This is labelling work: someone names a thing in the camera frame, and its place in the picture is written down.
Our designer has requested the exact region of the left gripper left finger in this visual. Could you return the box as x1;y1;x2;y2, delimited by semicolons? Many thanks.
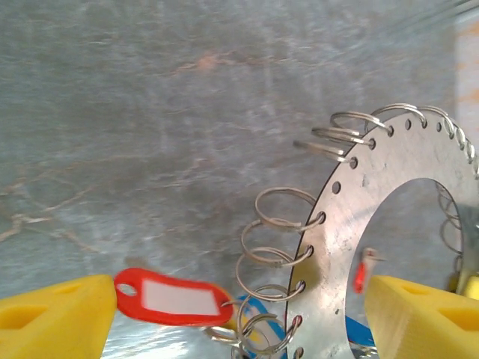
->
0;274;118;359

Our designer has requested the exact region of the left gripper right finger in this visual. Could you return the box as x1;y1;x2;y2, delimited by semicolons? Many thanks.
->
364;274;479;359

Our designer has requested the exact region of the key with red tag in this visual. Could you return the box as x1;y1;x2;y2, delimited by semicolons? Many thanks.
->
353;247;387;295

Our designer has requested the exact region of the red key tag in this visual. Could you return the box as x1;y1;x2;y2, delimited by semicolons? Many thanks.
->
113;266;235;328

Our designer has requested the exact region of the brown key ring with tags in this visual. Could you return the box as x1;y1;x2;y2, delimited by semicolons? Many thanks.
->
235;102;479;359

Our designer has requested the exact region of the blue key tag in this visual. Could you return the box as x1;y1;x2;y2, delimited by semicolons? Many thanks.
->
237;294;375;347

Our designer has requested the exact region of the yellow key tag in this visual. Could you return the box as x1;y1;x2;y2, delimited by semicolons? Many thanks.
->
224;312;263;343

